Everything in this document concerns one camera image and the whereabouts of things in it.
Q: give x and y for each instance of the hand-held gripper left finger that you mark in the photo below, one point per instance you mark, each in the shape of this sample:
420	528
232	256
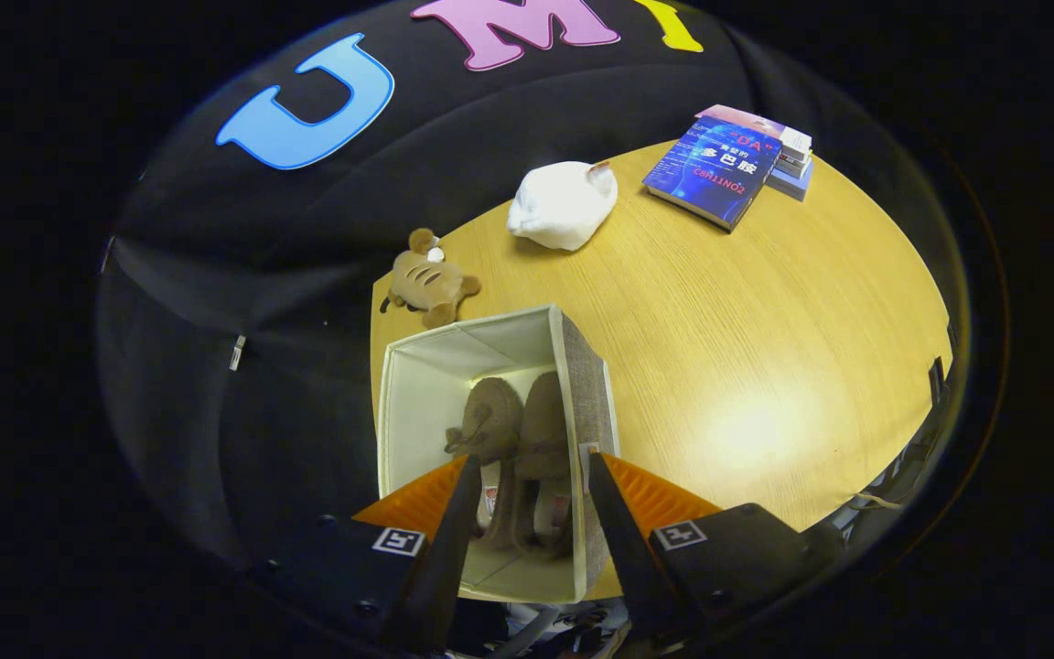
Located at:
454	558

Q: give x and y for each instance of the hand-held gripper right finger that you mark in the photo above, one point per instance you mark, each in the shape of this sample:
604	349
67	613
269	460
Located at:
618	549

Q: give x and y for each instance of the brown fuzzy shoe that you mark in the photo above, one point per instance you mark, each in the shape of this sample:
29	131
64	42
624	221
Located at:
490	416
545	430

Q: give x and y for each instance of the grey fabric storage box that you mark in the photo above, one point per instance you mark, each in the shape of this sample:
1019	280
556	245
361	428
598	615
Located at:
426	403

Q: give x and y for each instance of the brown plush toy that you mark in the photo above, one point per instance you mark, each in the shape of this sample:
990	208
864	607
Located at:
431	284

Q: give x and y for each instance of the silver cloth clip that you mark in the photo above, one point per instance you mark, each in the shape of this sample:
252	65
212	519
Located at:
237	353

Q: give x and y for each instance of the white plush toy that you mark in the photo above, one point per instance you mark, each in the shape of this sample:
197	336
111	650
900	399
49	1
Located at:
564	206

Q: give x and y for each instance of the dark blue book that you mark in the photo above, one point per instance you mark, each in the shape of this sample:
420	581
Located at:
715	169

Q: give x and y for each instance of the light blue book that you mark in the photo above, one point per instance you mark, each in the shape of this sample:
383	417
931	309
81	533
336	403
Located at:
792	185

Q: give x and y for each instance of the white book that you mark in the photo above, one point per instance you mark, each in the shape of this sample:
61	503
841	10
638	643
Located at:
794	165

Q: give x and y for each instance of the pink cover book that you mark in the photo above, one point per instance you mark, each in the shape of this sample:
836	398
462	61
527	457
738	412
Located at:
765	126

